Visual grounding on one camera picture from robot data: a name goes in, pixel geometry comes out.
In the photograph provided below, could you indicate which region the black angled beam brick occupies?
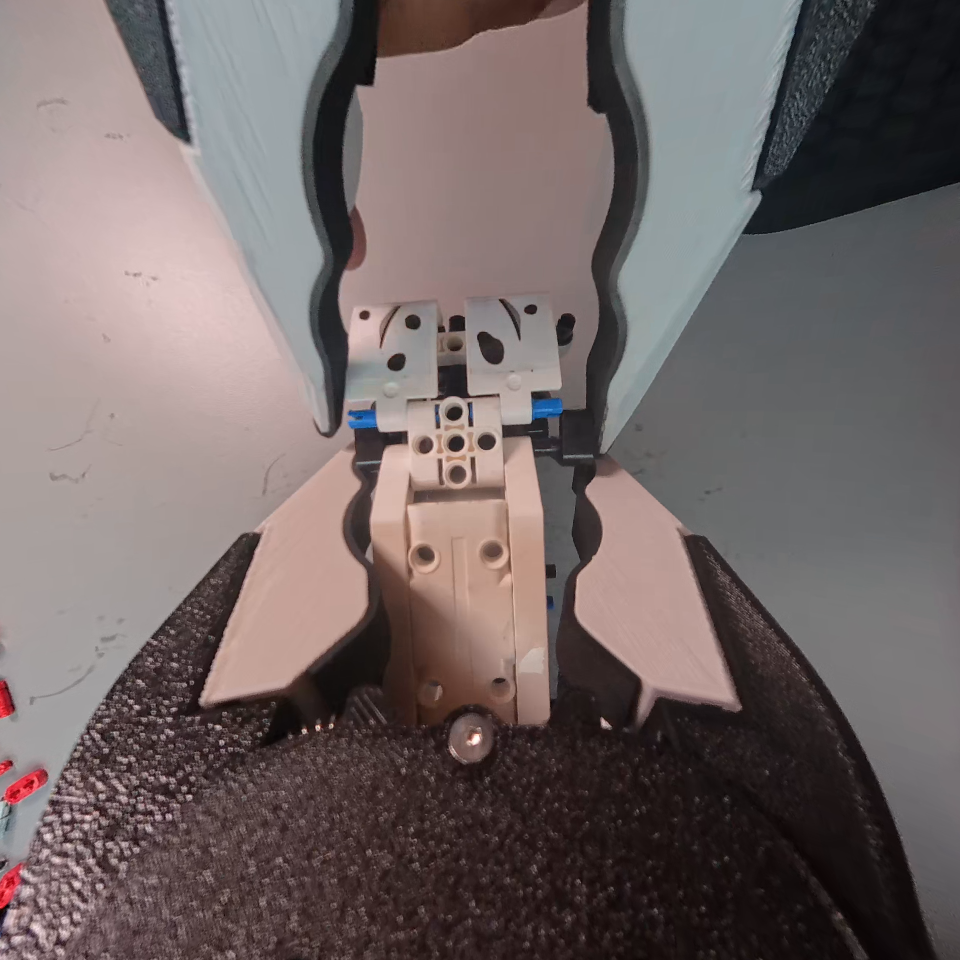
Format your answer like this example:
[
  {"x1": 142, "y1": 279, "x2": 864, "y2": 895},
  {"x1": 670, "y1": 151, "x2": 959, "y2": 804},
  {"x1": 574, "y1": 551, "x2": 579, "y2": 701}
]
[{"x1": 558, "y1": 408, "x2": 601, "y2": 462}]

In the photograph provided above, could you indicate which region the grey desk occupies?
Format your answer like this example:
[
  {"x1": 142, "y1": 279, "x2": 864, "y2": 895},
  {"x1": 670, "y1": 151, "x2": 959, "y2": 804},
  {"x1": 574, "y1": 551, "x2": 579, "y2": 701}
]
[{"x1": 0, "y1": 0, "x2": 960, "y2": 901}]

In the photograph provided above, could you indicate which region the person's right hand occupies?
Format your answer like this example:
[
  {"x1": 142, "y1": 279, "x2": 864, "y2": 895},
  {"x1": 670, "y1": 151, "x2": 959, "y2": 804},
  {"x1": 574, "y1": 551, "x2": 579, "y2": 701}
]
[{"x1": 346, "y1": 0, "x2": 588, "y2": 273}]

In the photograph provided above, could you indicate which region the pile of red white bricks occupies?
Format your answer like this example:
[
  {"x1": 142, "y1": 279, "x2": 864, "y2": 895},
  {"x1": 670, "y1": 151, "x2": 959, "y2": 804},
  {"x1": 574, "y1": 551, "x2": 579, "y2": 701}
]
[{"x1": 0, "y1": 678, "x2": 50, "y2": 912}]

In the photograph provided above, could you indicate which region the white toy truck model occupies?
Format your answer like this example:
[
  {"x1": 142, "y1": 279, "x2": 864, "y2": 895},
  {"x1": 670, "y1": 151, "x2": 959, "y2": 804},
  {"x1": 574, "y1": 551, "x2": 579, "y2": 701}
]
[{"x1": 345, "y1": 292, "x2": 601, "y2": 727}]

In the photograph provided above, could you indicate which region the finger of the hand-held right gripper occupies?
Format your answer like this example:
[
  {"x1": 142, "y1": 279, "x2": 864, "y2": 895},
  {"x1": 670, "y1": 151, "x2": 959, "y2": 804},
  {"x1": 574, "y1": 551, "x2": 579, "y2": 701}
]
[
  {"x1": 165, "y1": 0, "x2": 378, "y2": 440},
  {"x1": 585, "y1": 0, "x2": 804, "y2": 459}
]

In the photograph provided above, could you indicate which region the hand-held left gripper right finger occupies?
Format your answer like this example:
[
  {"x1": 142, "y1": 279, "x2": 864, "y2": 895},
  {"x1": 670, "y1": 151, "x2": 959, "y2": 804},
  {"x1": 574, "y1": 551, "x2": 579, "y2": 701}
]
[{"x1": 566, "y1": 453, "x2": 744, "y2": 730}]

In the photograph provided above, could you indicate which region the white curved panel brick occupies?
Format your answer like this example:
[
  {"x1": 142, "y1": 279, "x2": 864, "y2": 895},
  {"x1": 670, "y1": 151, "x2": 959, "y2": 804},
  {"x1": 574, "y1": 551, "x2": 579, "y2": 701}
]
[{"x1": 465, "y1": 294, "x2": 564, "y2": 395}]

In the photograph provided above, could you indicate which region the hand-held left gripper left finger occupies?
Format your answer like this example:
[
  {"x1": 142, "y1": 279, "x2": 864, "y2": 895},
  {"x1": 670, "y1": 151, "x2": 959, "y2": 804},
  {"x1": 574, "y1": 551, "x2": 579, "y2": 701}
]
[{"x1": 198, "y1": 450, "x2": 378, "y2": 710}]

